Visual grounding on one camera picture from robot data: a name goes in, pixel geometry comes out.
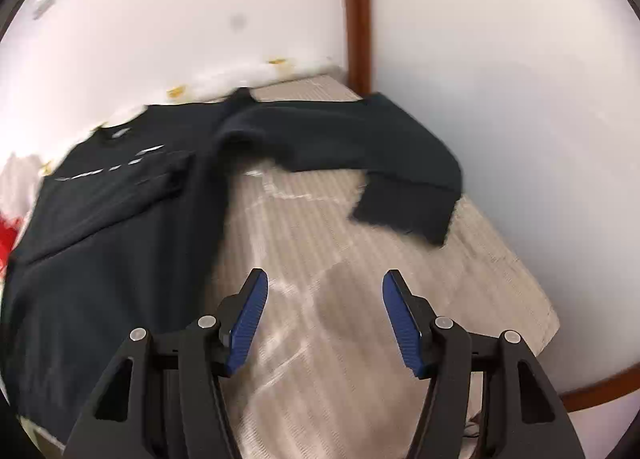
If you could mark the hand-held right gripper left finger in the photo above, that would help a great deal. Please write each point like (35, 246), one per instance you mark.
(247, 324)

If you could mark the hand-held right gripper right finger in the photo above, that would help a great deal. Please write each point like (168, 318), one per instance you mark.
(400, 324)

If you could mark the black sweater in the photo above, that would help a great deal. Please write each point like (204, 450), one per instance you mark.
(125, 239)

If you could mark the striped beige mattress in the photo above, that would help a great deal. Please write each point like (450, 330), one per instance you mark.
(325, 339)

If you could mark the brown wooden baseboard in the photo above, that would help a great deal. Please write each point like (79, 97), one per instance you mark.
(595, 395)

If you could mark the red paper bag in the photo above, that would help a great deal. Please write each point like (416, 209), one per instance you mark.
(7, 239)

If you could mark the brown wooden door frame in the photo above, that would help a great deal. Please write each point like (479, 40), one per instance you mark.
(356, 14)

